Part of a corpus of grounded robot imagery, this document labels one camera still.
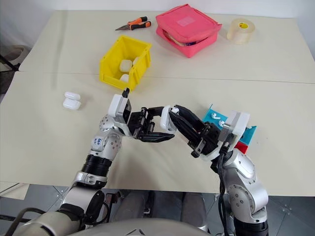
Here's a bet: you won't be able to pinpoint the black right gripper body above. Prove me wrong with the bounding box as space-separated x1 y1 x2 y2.
188 122 221 158

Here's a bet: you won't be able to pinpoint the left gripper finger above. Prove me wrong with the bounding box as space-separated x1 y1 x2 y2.
145 105 172 118
139 132 176 144

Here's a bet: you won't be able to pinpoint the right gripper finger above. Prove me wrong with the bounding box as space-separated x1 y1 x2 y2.
168 112 198 146
175 105 210 134

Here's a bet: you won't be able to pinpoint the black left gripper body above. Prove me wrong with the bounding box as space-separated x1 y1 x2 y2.
122 106 156 140

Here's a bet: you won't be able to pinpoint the yellow plastic bin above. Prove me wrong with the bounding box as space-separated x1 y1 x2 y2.
98 34 153 92

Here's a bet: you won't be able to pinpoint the red block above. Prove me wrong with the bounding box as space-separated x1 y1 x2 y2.
234 142 249 155

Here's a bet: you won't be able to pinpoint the blue earbud holder tray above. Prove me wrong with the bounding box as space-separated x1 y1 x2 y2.
201 103 257 146

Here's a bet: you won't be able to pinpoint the pink fabric pouch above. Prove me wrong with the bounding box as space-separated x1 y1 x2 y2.
155 3 223 59

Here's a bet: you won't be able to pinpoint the orange and black pliers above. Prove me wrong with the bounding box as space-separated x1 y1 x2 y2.
114 16 152 31

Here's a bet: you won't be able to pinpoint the clear tape roll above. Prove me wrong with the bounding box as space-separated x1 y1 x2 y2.
226 18 256 45

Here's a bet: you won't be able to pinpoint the grey robot torso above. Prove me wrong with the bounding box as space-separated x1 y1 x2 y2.
0 210 210 236

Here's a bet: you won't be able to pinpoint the grey round base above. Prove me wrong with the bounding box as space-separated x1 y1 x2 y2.
4 44 32 62

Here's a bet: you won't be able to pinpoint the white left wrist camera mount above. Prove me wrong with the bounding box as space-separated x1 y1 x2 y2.
107 94 129 124

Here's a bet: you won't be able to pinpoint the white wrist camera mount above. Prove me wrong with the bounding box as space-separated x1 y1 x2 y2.
107 94 129 124
220 110 252 145

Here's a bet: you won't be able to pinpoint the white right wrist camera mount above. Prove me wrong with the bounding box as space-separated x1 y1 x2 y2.
220 110 252 145

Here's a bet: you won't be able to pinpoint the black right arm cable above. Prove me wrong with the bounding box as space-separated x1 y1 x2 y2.
216 141 236 236

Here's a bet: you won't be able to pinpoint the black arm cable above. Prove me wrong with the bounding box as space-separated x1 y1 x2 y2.
216 141 236 236
0 207 48 231

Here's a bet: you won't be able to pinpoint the black metal frame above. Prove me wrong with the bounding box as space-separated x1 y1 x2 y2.
0 53 22 94

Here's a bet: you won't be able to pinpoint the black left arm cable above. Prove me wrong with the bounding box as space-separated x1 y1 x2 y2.
0 207 48 231

